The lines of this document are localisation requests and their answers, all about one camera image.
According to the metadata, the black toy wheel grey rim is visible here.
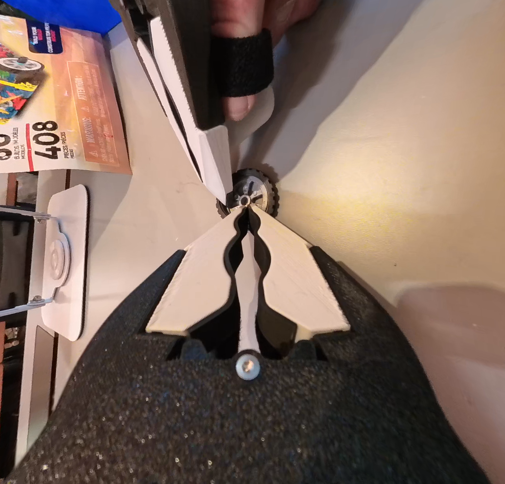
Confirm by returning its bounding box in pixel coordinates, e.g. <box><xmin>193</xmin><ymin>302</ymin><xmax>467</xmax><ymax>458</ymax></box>
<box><xmin>216</xmin><ymin>168</ymin><xmax>281</xmax><ymax>220</ymax></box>

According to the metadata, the blue plastic bin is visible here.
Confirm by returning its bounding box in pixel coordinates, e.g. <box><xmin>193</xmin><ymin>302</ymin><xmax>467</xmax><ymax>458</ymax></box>
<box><xmin>0</xmin><ymin>0</ymin><xmax>123</xmax><ymax>35</ymax></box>

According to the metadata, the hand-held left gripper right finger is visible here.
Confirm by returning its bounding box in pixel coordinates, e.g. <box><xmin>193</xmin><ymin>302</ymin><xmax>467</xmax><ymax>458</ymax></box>
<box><xmin>249</xmin><ymin>207</ymin><xmax>351</xmax><ymax>342</ymax></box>

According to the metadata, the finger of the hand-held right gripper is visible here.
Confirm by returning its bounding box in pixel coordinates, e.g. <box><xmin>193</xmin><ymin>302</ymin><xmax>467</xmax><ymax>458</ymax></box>
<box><xmin>150</xmin><ymin>16</ymin><xmax>234</xmax><ymax>205</ymax></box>
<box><xmin>136</xmin><ymin>38</ymin><xmax>206</xmax><ymax>182</ymax></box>

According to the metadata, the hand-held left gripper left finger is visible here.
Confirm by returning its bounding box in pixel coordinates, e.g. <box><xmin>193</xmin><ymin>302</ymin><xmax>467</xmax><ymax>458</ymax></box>
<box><xmin>146</xmin><ymin>207</ymin><xmax>249</xmax><ymax>335</ymax></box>

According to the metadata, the person's right hand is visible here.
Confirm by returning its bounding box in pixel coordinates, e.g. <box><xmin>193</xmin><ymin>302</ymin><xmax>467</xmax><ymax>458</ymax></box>
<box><xmin>207</xmin><ymin>0</ymin><xmax>330</xmax><ymax>122</ymax></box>

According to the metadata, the white rounded board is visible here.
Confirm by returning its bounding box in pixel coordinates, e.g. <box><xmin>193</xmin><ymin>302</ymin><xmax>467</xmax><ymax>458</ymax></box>
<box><xmin>39</xmin><ymin>184</ymin><xmax>90</xmax><ymax>342</ymax></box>

